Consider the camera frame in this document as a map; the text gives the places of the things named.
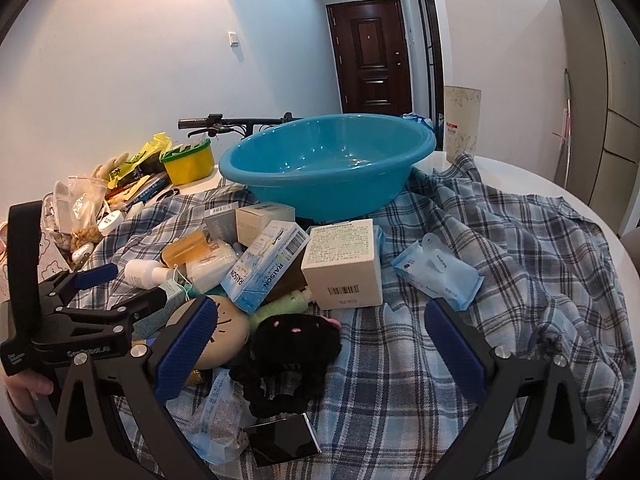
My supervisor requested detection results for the teal white slim box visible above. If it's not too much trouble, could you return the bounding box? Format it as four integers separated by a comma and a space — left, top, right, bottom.
132, 280, 188, 341

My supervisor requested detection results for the blue plastic bag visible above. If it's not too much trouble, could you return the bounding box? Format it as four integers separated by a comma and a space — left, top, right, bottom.
400, 112, 441, 133

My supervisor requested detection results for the clear printed packet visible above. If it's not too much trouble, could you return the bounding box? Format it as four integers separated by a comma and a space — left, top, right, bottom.
187, 367, 256, 466

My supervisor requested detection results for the clear zip bag of nuts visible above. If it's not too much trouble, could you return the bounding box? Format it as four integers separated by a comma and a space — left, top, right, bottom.
67, 175, 111, 253

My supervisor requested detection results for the beige refrigerator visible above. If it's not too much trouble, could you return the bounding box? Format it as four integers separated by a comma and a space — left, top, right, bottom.
557, 0, 640, 221

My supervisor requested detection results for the black glossy box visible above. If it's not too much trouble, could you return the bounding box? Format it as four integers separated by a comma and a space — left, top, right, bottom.
243, 412, 322, 468

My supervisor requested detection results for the person's left forearm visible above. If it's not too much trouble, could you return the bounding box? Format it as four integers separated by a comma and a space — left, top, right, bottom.
10, 405, 58, 480

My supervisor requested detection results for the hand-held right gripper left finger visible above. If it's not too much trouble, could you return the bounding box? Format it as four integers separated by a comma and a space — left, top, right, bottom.
52, 295, 221, 480

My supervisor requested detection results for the white labelled jar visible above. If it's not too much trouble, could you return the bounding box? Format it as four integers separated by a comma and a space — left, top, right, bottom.
97, 210, 125, 235

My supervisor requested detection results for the brown entrance door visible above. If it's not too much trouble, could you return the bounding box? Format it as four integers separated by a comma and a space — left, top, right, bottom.
326, 0, 413, 115

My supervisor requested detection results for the yellow container with green rim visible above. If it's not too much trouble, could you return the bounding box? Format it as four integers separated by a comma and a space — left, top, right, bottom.
160, 139, 216, 186

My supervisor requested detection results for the beige round plush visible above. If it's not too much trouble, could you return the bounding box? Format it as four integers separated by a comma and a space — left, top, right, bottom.
192, 294, 251, 368

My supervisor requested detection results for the black framed glass sliding door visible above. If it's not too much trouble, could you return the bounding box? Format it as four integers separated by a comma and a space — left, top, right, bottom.
405, 0, 446, 126

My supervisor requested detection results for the yellow card packet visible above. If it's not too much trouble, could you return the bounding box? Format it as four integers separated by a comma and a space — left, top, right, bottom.
107, 175, 151, 201

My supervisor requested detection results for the blue plastic basin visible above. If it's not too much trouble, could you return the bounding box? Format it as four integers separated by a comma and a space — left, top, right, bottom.
218, 114, 437, 223

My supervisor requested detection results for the dark snack bag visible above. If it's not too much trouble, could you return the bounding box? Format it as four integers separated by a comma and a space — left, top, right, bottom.
132, 157, 166, 178

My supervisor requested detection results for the bicycle handlebar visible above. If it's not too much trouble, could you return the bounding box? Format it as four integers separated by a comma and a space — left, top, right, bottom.
177, 112, 306, 138

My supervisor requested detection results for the pink handled mop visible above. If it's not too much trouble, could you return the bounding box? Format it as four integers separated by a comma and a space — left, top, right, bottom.
552, 67, 573, 186

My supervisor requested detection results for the orange translucent soap box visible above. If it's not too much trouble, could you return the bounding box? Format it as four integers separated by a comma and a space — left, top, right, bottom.
162, 232, 211, 268

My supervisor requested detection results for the light blue white cigarette pack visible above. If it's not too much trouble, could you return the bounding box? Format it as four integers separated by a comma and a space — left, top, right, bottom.
220, 220, 311, 314

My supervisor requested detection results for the marble pattern board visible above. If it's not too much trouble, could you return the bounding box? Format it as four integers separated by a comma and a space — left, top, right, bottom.
443, 85, 482, 163

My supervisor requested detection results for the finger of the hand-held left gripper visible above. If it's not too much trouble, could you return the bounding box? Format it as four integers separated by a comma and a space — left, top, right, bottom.
52, 287, 168, 343
39, 262, 119, 306

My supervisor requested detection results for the cream cardboard box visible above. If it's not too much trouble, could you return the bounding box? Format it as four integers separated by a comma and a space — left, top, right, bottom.
301, 219, 383, 311

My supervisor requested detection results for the white lotion bottle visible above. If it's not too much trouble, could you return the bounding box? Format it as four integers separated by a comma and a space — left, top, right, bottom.
124, 258, 176, 291

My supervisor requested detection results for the blue plaid shirt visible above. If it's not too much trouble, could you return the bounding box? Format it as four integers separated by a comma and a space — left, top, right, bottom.
65, 152, 633, 480

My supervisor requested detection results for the beige plush toy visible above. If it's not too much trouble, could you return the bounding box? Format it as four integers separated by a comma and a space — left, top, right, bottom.
90, 152, 133, 181

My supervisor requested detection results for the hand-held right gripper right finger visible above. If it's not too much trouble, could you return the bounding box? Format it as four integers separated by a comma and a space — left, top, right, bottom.
424, 297, 588, 480

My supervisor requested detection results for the white tissue pack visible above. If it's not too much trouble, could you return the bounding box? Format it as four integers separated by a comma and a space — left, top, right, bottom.
185, 240, 240, 293

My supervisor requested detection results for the grey box with barcode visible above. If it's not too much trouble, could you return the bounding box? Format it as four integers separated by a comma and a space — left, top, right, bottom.
204, 200, 246, 243

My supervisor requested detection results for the bear printed pouch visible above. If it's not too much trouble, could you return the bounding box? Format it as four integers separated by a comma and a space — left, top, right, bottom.
35, 232, 71, 281

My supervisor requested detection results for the clear plastic box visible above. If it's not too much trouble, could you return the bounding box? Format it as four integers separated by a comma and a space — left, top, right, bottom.
52, 180, 71, 233

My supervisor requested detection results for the black scrunchie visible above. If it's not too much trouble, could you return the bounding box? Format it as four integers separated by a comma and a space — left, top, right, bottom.
230, 365, 321, 418

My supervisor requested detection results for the person's left hand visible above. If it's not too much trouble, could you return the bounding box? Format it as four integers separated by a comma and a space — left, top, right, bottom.
4, 372, 55, 413

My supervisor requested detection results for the beige box with barcode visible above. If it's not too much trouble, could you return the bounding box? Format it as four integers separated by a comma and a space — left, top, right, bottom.
235, 202, 296, 248

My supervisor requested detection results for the blue book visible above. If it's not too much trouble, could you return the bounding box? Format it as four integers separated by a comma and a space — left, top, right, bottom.
122, 172, 171, 203

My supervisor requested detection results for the light green tube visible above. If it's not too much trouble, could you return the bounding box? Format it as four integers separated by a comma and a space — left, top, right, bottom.
250, 290, 313, 331

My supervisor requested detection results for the yellow plastic bag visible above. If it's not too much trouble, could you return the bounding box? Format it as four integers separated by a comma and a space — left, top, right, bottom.
107, 132, 173, 183

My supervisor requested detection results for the black plush toy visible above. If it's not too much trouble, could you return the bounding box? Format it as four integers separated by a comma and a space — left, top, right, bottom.
247, 312, 343, 386

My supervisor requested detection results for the blue wet wipes pack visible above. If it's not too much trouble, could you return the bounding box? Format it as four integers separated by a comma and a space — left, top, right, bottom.
391, 232, 483, 311

